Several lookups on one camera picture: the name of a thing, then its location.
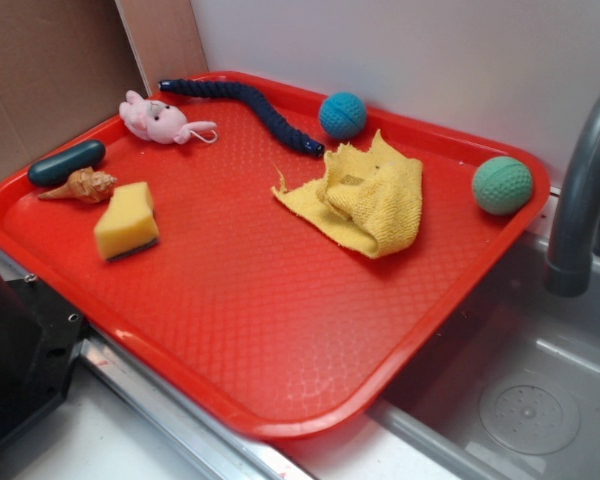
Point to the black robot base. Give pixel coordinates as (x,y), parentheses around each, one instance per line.
(40,335)

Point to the blue dimpled ball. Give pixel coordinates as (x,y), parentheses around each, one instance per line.
(342,115)

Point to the green dimpled ball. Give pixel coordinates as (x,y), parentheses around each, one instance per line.
(502,185)

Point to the red plastic tray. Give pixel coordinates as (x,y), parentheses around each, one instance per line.
(243,306)

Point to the yellow cloth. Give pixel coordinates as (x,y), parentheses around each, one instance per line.
(369,201)

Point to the yellow sponge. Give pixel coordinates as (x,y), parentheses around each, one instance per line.
(128,223)

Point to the pink plush toy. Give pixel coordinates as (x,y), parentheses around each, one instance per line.
(156,121)

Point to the brown seashell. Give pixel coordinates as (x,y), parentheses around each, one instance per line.
(85,185)

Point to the dark green capsule case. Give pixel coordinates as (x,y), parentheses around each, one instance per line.
(56,169)

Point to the grey sink basin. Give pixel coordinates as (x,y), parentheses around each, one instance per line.
(509,386)

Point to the grey faucet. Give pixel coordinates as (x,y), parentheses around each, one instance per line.
(575,235)

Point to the brown cardboard panel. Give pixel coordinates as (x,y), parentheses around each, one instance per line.
(65,65)

